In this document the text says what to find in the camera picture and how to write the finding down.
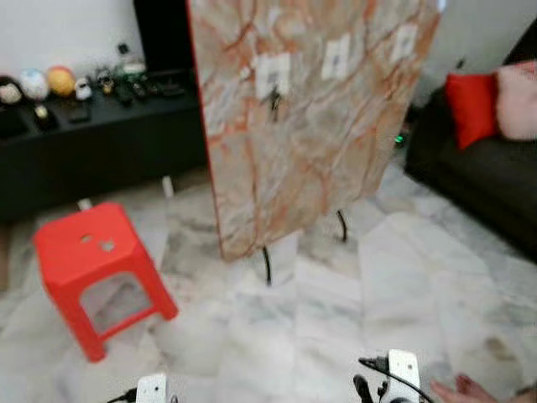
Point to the black low console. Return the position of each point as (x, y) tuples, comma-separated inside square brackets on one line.
[(101, 155)]

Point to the black mouse plush toy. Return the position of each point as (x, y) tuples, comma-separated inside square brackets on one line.
[(8, 92)]

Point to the red plastic stool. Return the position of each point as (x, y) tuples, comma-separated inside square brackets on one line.
[(88, 243)]

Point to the black wallet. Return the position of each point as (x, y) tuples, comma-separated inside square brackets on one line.
[(13, 124)]

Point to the white round plush toy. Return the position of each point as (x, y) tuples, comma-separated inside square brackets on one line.
[(33, 85)]

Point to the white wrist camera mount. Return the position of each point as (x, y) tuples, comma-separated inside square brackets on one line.
[(404, 374), (152, 389)]

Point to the black tape dispenser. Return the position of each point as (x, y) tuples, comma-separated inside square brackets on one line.
[(44, 117)]

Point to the pink cushion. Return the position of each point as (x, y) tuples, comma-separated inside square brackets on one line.
[(518, 101)]

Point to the bare person hand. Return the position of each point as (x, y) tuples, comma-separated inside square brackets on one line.
[(470, 395)]

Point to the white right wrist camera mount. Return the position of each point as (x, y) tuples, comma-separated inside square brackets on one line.
[(404, 374)]

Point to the white wall hook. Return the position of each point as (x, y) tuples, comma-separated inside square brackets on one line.
[(336, 57), (405, 42), (273, 71)]

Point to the orange veined marble board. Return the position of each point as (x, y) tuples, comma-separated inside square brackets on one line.
[(310, 159)]

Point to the small white panda figure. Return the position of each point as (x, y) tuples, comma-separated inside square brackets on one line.
[(83, 89)]

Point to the black television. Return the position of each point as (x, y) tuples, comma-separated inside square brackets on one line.
[(164, 34)]

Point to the yellow round plush toy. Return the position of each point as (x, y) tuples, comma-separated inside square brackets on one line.
[(60, 81)]

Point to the black sofa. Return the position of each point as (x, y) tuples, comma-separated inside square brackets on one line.
[(487, 189)]

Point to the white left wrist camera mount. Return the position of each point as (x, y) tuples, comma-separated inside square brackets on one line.
[(152, 389)]

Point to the red cushion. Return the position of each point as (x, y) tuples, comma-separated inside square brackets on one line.
[(471, 109)]

